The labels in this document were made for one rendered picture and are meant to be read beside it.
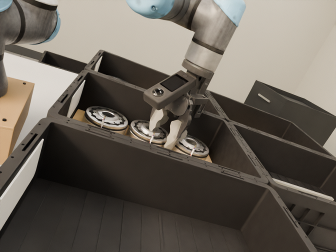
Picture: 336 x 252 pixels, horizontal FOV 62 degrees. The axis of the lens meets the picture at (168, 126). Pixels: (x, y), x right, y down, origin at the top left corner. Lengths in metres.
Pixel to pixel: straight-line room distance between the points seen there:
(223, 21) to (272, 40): 4.01
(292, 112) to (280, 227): 1.85
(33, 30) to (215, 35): 0.45
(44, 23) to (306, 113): 1.99
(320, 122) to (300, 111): 0.25
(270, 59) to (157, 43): 1.80
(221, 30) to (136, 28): 3.25
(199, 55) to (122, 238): 0.37
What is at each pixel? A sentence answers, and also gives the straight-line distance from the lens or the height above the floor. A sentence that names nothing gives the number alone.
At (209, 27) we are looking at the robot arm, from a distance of 0.59.
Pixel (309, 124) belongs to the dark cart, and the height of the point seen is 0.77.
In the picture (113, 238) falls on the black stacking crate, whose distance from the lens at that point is 0.43.
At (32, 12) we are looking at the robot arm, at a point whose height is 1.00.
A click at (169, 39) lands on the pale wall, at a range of 3.93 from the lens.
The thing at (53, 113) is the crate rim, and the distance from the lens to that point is 0.46.
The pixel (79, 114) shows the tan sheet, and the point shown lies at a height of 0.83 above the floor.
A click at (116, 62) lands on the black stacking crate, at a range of 1.00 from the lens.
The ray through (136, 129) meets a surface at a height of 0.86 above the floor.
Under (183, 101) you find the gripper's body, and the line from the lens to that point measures 0.61.
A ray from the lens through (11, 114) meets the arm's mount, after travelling 0.71.
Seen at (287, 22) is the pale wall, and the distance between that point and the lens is 4.67.
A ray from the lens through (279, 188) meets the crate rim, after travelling 0.56.
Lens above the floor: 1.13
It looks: 21 degrees down
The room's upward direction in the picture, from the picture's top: 24 degrees clockwise
